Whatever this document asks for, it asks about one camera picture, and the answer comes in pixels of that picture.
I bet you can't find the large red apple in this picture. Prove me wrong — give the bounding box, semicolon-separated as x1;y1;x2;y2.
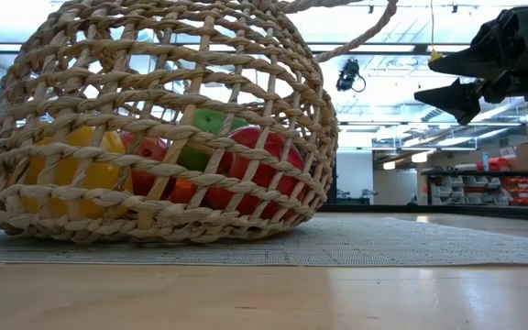
204;126;306;220

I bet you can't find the green apple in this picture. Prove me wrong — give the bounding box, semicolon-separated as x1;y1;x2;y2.
175;108;250;173

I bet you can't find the small orange fruit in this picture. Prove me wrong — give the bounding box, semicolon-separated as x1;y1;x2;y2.
168;178;200;205

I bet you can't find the woven wicker basket with handles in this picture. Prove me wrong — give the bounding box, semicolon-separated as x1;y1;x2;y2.
0;0;399;245

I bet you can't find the red streaked apple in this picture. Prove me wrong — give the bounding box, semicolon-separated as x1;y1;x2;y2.
119;131;179;199

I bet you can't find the yellow bell pepper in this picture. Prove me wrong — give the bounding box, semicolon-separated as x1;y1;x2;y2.
16;124;133;220

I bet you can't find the red container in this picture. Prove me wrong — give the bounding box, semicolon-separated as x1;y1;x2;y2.
477;156;512;171

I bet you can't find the shelf with storage bins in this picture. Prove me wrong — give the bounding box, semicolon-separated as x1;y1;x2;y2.
422;169;528;207

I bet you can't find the grey woven placemat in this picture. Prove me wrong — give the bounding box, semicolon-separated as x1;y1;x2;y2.
0;214;528;268

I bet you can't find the black hanging camera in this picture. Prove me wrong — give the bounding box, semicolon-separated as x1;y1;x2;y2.
335;58;367;94

